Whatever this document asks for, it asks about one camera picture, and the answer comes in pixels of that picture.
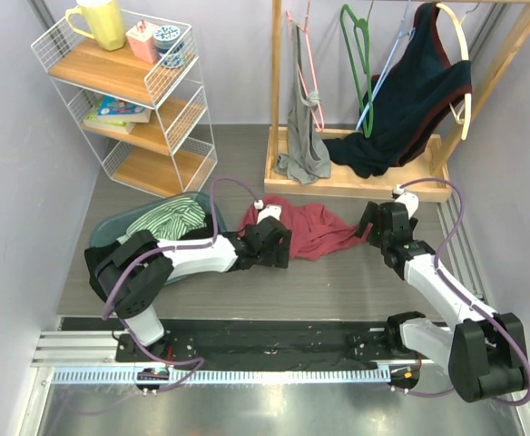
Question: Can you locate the light blue hanger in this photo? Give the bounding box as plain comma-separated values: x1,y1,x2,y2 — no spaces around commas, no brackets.
357,1,415,138

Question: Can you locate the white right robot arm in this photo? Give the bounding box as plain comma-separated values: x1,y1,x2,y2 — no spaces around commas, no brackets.
356,193,530,402

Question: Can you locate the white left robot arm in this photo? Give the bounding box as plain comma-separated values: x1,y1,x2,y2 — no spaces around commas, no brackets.
84,216,292,362

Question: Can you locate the grey tank top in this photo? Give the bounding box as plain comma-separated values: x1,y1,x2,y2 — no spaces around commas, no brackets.
274,23,331,184

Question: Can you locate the navy tank top red trim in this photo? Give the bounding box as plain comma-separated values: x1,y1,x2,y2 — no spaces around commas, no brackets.
324,3,472,178

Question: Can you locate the pink hanger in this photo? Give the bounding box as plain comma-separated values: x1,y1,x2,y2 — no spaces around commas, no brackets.
285,0,326,133

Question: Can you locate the cream white hanger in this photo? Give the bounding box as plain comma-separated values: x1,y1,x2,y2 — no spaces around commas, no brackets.
436,3,473,140

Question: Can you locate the green hanger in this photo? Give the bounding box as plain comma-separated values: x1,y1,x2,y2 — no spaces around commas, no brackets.
339,4,374,138

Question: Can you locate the wooden clothes rack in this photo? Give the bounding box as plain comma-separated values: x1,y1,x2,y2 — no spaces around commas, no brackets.
264,1,530,203

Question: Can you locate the green striped shirt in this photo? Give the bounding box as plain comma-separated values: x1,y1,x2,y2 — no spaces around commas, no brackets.
117,197,206,243

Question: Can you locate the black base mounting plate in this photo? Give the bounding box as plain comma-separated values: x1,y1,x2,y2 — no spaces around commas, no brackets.
114,318,438,372

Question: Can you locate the teal plastic laundry basin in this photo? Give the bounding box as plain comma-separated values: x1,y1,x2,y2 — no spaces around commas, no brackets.
84,192,226,293

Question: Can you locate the green cover book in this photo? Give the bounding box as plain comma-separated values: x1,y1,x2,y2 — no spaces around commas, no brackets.
83,106,135,134

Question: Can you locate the blue cover book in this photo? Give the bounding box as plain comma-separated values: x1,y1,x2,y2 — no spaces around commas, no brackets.
98,95,152,124

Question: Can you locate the blue white patterned cup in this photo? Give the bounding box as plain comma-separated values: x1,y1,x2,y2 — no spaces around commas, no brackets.
152,25,185,69

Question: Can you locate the pink small box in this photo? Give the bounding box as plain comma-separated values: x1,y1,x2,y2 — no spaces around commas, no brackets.
125,20,158,64

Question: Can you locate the yellow mug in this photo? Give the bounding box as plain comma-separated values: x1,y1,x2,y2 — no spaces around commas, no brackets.
64,0,126,51

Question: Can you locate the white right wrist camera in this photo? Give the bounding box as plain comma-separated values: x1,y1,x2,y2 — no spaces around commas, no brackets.
392,184,419,219

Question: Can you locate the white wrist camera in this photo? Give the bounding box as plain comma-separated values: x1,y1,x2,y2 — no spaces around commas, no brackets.
253,199,282,223
392,184,419,219

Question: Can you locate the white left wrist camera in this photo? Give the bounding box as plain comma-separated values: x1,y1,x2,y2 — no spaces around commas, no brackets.
253,199,282,223

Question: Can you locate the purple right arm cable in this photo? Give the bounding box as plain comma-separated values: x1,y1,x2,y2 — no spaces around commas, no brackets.
389,177,530,407

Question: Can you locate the slotted aluminium cable rail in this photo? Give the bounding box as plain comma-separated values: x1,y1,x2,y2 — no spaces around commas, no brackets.
52,365,391,385

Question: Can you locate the white wire wooden shelf rack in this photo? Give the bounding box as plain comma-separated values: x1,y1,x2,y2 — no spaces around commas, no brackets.
31,11,218,197

